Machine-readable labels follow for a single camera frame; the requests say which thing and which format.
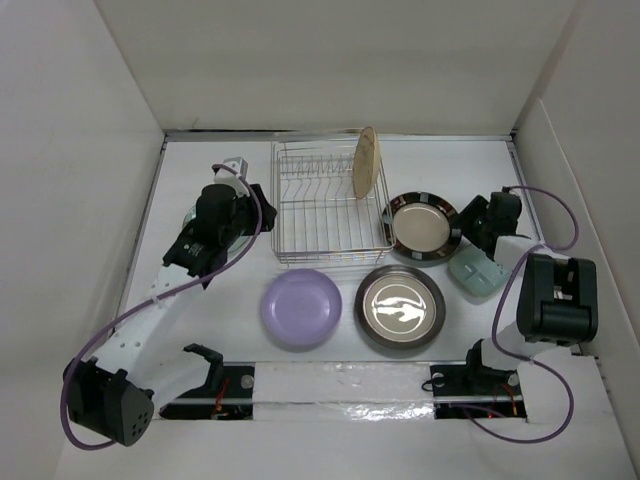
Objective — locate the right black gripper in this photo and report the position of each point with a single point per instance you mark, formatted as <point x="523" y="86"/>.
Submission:
<point x="476" y="207"/>

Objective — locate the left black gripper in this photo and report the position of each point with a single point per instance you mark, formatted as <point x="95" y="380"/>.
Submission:
<point x="248" y="202"/>

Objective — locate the light green rectangular dish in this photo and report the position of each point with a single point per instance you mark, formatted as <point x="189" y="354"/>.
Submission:
<point x="476" y="273"/>

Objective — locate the dark striped rim plate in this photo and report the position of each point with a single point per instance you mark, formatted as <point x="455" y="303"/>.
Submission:
<point x="419" y="226"/>

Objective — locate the purple plastic plate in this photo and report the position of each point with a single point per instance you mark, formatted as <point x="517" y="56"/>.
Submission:
<point x="301" y="308"/>

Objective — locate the brown rim cream bowl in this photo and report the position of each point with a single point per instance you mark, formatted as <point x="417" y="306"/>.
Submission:
<point x="400" y="307"/>

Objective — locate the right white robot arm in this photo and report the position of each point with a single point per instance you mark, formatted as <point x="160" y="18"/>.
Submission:
<point x="557" y="303"/>

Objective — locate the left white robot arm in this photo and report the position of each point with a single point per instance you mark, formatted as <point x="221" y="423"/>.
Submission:
<point x="116" y="382"/>

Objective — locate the clear glass plate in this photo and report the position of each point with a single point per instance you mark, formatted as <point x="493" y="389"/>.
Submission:
<point x="233" y="249"/>

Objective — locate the beige wooden plate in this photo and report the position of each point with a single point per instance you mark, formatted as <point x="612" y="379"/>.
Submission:
<point x="366" y="162"/>

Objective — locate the wire dish rack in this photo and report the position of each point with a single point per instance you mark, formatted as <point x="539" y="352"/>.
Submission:
<point x="320" y="220"/>

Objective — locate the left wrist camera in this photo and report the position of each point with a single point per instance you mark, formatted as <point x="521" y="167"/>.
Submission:
<point x="229" y="172"/>

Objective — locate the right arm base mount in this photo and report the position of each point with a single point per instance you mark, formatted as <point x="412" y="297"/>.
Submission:
<point x="457" y="395"/>

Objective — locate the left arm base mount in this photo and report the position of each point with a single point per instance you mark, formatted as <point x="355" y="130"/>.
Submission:
<point x="230" y="400"/>

